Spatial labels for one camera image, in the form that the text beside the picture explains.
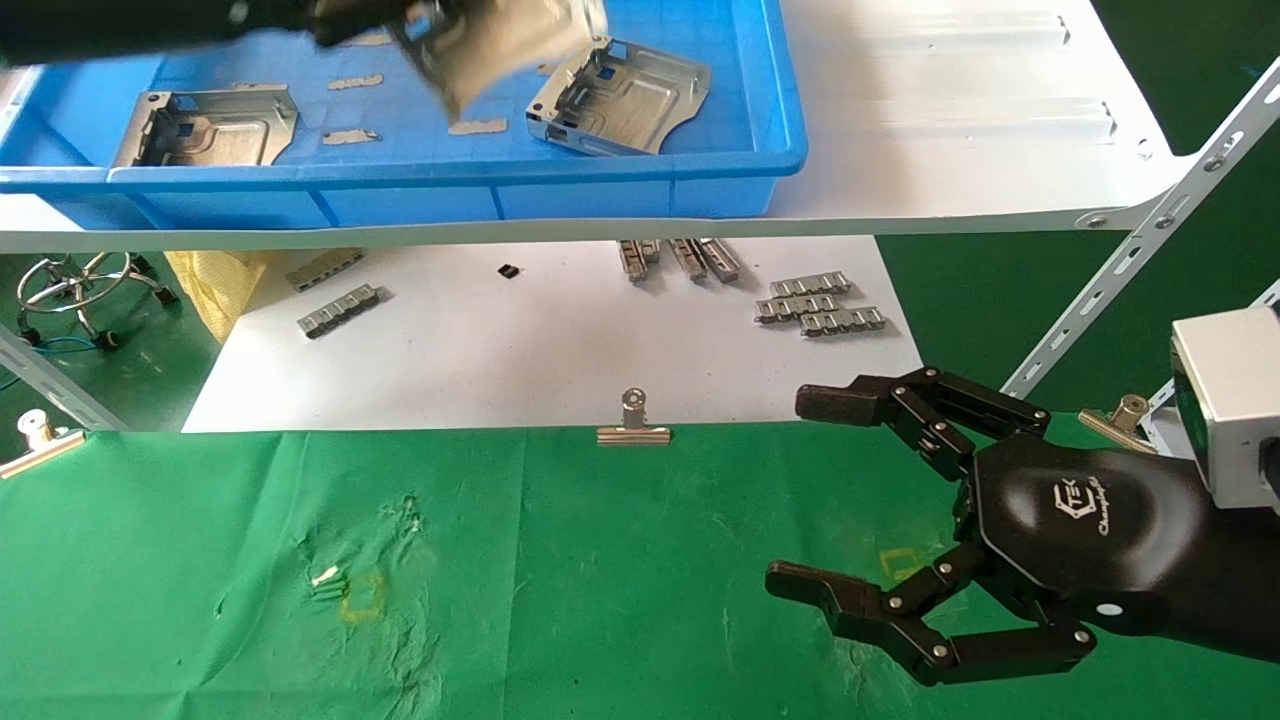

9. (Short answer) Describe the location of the chrome stool base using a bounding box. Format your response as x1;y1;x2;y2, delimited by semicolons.
15;252;181;351

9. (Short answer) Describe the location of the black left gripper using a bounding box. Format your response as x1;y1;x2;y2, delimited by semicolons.
305;0;448;48

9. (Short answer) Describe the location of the long white slotted angle beam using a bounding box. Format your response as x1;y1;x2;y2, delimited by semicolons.
1000;58;1280;401

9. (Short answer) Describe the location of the green table cloth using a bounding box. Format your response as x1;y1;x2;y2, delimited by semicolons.
0;415;1280;720

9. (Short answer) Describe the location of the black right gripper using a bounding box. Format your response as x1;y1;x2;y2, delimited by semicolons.
765;367;1216;688

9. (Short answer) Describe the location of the white shelf board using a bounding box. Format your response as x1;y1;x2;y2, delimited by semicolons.
0;0;1196;253

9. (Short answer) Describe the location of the blue plastic tray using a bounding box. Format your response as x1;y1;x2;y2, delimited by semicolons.
0;0;809;231

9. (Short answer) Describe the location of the yellow plastic bag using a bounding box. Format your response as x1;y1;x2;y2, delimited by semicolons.
165;250;271;344

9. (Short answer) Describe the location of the white lower board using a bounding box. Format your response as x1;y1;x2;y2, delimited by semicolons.
183;237;923;433

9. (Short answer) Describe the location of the metal bracket plate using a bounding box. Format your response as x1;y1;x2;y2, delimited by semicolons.
526;35;713;158
400;0;609;116
110;85;301;169

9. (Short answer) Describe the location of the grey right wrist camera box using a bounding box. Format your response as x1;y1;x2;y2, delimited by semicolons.
1170;306;1280;513

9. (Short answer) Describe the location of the silver binder clip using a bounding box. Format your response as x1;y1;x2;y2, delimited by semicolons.
597;388;673;447
0;408;87;479
1078;395;1159;456

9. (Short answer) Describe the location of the blue cable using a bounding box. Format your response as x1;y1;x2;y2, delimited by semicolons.
0;336;101;391

